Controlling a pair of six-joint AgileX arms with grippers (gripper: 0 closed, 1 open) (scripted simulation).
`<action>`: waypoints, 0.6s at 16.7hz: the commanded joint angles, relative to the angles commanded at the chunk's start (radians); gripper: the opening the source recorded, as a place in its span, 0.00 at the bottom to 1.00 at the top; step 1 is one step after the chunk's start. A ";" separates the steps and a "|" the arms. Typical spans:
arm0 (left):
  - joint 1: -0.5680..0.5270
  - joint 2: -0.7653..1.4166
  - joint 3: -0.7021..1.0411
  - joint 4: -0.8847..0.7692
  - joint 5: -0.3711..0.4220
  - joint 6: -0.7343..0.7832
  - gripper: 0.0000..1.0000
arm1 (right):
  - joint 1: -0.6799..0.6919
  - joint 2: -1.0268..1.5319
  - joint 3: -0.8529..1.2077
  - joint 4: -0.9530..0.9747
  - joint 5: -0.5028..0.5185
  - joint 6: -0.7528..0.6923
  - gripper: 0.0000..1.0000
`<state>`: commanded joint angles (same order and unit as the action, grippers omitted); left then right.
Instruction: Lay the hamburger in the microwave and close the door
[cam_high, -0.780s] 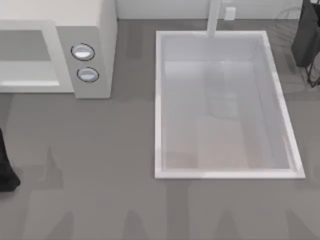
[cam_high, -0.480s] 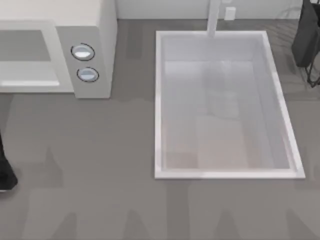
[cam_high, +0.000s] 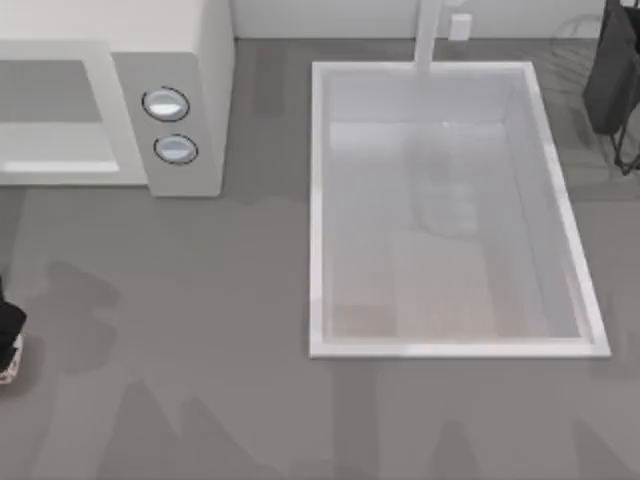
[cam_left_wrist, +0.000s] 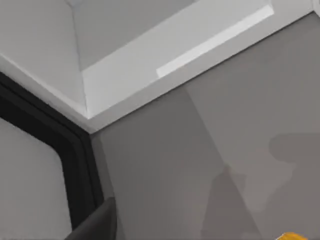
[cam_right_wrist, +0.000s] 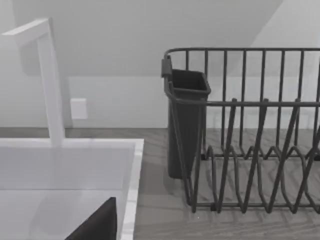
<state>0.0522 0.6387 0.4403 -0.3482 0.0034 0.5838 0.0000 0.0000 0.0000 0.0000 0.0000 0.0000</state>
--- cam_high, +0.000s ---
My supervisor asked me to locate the pale microwave door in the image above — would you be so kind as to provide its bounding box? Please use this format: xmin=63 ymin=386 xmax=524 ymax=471
xmin=0 ymin=41 xmax=150 ymax=187

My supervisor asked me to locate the small round microwave knob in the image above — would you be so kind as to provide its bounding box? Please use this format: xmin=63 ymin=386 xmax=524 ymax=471
xmin=152 ymin=133 xmax=200 ymax=165

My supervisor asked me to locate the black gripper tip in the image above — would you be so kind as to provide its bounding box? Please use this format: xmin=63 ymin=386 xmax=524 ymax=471
xmin=0 ymin=276 xmax=28 ymax=354

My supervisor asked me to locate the small white tap lever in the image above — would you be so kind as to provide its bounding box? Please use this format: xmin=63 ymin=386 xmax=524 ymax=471
xmin=449 ymin=13 xmax=473 ymax=42

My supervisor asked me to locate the pale microwave oven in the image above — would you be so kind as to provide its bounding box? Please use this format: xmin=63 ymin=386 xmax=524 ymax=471
xmin=0 ymin=0 xmax=236 ymax=199

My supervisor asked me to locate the tall white tap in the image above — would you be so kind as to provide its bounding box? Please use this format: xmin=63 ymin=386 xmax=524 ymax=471
xmin=413 ymin=0 xmax=437 ymax=75

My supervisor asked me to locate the white sink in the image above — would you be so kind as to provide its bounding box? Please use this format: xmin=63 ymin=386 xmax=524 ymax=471
xmin=307 ymin=60 xmax=612 ymax=360

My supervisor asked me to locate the large round microwave knob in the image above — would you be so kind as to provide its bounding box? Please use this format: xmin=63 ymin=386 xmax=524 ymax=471
xmin=141 ymin=85 xmax=191 ymax=123

